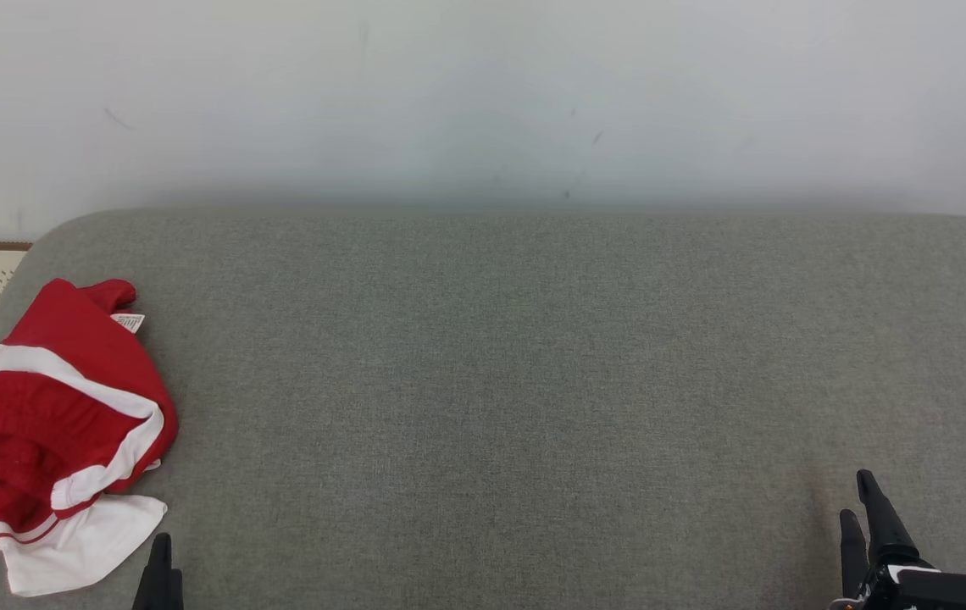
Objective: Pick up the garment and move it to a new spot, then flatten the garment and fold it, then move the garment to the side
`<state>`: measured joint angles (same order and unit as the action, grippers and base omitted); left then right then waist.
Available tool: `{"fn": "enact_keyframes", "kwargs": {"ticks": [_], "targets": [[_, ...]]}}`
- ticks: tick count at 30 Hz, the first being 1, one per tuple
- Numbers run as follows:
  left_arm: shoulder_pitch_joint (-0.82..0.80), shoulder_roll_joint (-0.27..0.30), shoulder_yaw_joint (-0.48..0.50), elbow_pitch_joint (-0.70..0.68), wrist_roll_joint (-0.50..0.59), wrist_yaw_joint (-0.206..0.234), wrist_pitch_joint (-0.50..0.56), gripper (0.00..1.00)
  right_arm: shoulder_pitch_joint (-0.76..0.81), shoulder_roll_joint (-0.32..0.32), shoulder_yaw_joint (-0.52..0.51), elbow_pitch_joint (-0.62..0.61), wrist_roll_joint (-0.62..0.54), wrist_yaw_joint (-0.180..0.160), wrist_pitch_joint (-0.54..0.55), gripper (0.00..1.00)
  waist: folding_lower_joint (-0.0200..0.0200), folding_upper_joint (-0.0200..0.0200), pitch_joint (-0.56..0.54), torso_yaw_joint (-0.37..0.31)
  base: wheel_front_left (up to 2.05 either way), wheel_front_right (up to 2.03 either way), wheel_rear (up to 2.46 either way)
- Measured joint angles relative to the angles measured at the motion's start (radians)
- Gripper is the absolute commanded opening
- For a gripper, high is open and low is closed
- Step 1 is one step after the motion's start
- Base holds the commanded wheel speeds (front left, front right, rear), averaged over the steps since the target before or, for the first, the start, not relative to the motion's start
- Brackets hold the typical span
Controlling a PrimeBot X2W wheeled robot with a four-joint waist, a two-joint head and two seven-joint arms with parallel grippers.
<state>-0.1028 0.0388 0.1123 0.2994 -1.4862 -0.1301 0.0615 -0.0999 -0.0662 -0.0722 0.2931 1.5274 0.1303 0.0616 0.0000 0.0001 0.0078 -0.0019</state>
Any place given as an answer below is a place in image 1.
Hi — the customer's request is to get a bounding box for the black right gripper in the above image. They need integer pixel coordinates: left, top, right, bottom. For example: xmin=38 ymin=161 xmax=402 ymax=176
xmin=830 ymin=469 xmax=966 ymax=610

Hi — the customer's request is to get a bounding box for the red white-sleeved jersey shirt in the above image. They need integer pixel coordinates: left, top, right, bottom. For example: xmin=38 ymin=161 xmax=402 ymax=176
xmin=0 ymin=278 xmax=169 ymax=598

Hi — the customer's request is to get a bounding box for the grey fabric sofa cushion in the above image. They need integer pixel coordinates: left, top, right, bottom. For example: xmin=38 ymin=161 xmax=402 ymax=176
xmin=0 ymin=208 xmax=966 ymax=610

